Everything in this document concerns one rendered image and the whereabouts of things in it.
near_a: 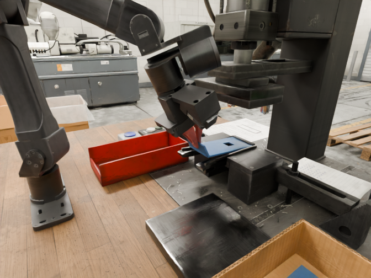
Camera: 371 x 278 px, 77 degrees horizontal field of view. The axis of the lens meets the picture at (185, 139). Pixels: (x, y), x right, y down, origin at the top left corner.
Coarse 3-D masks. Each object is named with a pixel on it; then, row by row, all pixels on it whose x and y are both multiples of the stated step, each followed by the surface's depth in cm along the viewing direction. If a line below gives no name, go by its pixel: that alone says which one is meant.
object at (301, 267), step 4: (300, 268) 35; (304, 268) 35; (292, 272) 34; (296, 272) 34; (300, 272) 34; (304, 272) 34; (308, 272) 34; (288, 276) 33; (292, 276) 33; (296, 276) 33; (300, 276) 33; (304, 276) 33; (308, 276) 33; (312, 276) 33; (316, 276) 33
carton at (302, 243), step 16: (304, 224) 35; (272, 240) 32; (288, 240) 34; (304, 240) 36; (320, 240) 34; (336, 240) 32; (256, 256) 30; (272, 256) 33; (288, 256) 36; (304, 256) 36; (320, 256) 34; (336, 256) 32; (352, 256) 30; (224, 272) 27; (240, 272) 29; (256, 272) 32; (272, 272) 34; (288, 272) 34; (320, 272) 34; (336, 272) 32; (352, 272) 31; (368, 272) 29
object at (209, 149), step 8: (200, 144) 49; (208, 144) 56; (216, 144) 56; (224, 144) 57; (232, 144) 57; (240, 144) 57; (248, 144) 58; (200, 152) 51; (208, 152) 51; (216, 152) 52; (224, 152) 52
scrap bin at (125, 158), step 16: (112, 144) 66; (128, 144) 69; (144, 144) 72; (160, 144) 75; (176, 144) 72; (96, 160) 65; (112, 160) 68; (128, 160) 57; (144, 160) 60; (160, 160) 63; (176, 160) 66; (112, 176) 56; (128, 176) 59
